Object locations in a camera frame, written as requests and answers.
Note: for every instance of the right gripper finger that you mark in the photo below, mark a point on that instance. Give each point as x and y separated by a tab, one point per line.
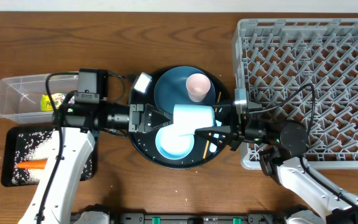
225	134
222	111

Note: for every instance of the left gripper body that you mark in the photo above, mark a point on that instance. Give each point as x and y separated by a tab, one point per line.
136	119

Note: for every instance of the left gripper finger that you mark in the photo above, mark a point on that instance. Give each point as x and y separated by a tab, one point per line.
156	114
156	125

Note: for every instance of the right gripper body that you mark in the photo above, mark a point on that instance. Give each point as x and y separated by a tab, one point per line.
257	132

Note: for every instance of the light blue bowl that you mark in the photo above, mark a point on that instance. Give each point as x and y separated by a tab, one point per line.
173	145

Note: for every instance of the light blue cup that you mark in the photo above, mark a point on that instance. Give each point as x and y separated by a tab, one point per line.
188	118

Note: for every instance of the yellow foil snack wrapper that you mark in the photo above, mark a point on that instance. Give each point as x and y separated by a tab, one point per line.
46	104

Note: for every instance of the orange carrot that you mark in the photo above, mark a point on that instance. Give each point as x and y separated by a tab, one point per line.
38	164

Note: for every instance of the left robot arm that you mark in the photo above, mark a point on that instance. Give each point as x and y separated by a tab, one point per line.
78	121

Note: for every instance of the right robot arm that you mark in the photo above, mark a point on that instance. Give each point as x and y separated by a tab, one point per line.
285	164

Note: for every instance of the grey plastic dishwasher rack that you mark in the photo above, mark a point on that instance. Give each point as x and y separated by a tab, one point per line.
305	70

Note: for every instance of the white plastic knife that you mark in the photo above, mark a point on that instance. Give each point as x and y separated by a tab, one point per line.
213	147

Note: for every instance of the wooden chopstick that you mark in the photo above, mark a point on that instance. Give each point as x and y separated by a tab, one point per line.
207	142

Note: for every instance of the dark blue plate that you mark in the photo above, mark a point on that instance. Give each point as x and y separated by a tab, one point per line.
171	89

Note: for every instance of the pink cup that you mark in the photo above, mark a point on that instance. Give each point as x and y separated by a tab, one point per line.
198	85

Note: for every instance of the round black serving tray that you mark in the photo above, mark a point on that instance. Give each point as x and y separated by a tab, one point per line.
145	143

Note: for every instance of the pile of white rice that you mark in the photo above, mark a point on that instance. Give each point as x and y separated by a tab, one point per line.
35	146

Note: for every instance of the black rectangular tray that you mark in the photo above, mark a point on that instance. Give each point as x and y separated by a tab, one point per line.
10	146

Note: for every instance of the clear plastic bin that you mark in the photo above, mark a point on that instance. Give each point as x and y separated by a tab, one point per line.
21	97

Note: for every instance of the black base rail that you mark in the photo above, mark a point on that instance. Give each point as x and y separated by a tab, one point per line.
101	214

